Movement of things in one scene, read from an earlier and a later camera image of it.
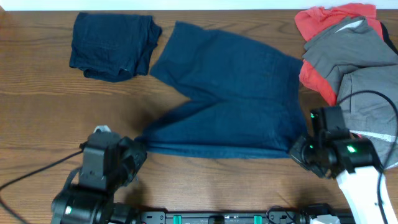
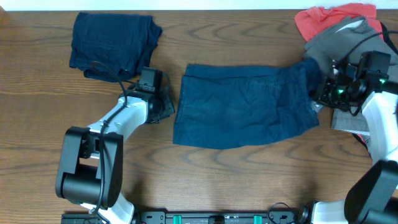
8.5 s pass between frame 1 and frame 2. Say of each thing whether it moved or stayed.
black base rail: stayed
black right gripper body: moved
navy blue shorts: moved
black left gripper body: moved
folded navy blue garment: stayed
